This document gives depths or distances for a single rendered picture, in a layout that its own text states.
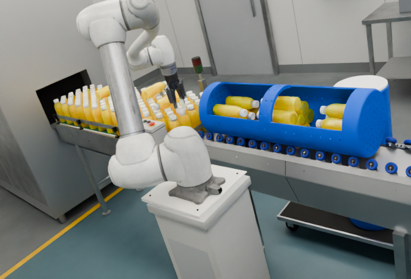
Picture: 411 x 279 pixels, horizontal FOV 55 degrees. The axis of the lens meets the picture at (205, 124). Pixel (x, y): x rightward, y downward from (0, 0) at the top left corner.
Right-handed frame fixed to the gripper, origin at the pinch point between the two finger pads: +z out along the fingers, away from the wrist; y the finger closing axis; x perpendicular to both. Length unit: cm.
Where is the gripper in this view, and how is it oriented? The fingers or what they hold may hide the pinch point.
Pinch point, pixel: (180, 106)
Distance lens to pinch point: 229.2
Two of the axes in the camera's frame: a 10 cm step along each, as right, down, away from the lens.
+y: 6.6, -4.5, 6.0
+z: 2.5, 8.9, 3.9
